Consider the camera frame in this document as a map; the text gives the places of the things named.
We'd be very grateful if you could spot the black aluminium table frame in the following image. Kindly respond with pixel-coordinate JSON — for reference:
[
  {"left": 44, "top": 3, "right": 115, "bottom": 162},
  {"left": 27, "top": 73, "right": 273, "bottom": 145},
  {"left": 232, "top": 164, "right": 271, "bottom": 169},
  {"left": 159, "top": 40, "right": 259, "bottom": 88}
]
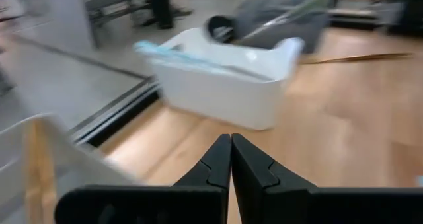
[{"left": 69, "top": 77, "right": 163, "bottom": 149}]

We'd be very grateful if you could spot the dark grey plastic bin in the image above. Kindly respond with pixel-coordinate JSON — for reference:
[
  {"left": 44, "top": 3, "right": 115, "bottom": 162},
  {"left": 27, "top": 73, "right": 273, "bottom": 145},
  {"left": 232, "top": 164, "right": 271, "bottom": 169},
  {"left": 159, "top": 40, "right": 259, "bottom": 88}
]
[{"left": 236, "top": 0, "right": 333, "bottom": 55}]

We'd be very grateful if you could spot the white plastic bin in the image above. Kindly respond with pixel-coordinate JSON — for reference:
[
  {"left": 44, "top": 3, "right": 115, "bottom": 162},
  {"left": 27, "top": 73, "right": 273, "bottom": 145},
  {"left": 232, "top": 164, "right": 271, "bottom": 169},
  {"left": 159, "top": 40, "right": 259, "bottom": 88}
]
[{"left": 134, "top": 26, "right": 305, "bottom": 131}]

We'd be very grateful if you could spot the black post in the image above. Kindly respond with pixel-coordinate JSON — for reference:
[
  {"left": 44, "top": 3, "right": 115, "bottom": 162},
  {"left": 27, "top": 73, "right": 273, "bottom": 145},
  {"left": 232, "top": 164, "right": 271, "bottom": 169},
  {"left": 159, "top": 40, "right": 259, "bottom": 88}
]
[{"left": 150, "top": 0, "right": 174, "bottom": 30}]

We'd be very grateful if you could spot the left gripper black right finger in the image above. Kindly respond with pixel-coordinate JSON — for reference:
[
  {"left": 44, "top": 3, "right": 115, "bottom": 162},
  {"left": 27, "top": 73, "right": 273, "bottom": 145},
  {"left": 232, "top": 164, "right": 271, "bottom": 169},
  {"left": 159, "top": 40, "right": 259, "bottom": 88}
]
[{"left": 231, "top": 133, "right": 423, "bottom": 224}]

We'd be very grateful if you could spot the teal patterned handle cutlery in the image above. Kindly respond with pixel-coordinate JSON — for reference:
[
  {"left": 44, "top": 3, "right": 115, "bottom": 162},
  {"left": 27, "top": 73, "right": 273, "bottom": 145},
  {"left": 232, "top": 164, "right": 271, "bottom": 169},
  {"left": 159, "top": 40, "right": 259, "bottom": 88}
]
[
  {"left": 145, "top": 50, "right": 275, "bottom": 83},
  {"left": 134, "top": 40, "right": 275, "bottom": 83}
]

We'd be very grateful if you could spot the pale grey plastic bin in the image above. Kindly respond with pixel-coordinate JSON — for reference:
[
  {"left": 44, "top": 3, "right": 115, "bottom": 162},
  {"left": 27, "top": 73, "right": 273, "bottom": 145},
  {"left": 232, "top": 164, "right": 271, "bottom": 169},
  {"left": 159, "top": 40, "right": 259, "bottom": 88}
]
[{"left": 0, "top": 113, "right": 139, "bottom": 224}]

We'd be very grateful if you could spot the wooden chopstick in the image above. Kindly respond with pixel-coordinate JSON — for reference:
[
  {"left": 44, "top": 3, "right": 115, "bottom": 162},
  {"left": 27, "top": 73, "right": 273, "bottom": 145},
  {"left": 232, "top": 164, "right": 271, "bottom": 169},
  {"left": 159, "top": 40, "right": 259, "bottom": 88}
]
[{"left": 299, "top": 52, "right": 414, "bottom": 66}]

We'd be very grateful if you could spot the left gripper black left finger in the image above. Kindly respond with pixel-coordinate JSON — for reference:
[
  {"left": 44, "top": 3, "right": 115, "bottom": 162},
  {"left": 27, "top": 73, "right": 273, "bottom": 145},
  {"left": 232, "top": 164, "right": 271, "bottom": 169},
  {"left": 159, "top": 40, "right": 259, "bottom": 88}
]
[{"left": 54, "top": 133, "right": 232, "bottom": 224}]

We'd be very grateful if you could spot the white cabinet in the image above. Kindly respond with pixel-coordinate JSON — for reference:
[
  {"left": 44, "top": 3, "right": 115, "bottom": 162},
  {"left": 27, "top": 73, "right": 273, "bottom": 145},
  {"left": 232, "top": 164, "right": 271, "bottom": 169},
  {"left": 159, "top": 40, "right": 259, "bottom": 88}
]
[{"left": 16, "top": 0, "right": 98, "bottom": 55}]

